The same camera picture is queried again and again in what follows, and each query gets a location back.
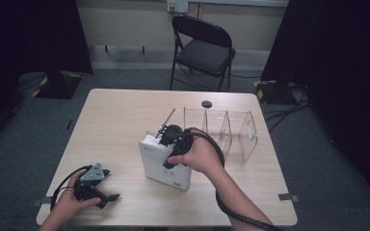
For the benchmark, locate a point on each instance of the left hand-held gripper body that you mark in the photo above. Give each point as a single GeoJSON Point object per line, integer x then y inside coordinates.
{"type": "Point", "coordinates": [91, 183]}

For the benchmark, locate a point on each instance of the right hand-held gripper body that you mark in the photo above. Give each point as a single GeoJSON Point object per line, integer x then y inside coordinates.
{"type": "Point", "coordinates": [176, 138]}

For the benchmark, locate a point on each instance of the person's left hand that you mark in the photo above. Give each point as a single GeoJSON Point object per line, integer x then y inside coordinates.
{"type": "Point", "coordinates": [70, 202]}

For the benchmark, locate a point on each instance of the black curtain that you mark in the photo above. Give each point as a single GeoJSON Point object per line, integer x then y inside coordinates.
{"type": "Point", "coordinates": [340, 64]}
{"type": "Point", "coordinates": [19, 41]}

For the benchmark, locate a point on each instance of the round black table grommet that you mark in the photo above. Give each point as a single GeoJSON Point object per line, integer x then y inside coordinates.
{"type": "Point", "coordinates": [206, 104]}

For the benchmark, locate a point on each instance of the grey tape strip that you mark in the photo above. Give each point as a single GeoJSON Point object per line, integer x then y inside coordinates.
{"type": "Point", "coordinates": [40, 201]}
{"type": "Point", "coordinates": [288, 197]}

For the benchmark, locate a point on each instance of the person's right hand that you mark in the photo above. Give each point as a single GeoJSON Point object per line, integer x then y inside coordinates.
{"type": "Point", "coordinates": [202, 154]}

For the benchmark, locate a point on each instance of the black yellow striped stand base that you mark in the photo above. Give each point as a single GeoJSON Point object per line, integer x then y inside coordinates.
{"type": "Point", "coordinates": [271, 91]}

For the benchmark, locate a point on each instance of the black folding chair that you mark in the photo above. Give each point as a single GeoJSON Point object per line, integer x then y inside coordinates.
{"type": "Point", "coordinates": [205, 54]}

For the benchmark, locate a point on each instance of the white box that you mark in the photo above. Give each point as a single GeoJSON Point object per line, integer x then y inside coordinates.
{"type": "Point", "coordinates": [160, 160]}

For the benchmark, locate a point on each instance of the white wall outlet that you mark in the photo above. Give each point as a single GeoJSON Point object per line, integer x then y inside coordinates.
{"type": "Point", "coordinates": [177, 5]}

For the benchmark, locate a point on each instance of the small black tape strip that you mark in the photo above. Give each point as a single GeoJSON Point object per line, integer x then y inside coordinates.
{"type": "Point", "coordinates": [69, 124]}

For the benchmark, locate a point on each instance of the clear acrylic book rack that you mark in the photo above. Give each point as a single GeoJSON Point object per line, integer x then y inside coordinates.
{"type": "Point", "coordinates": [234, 131]}

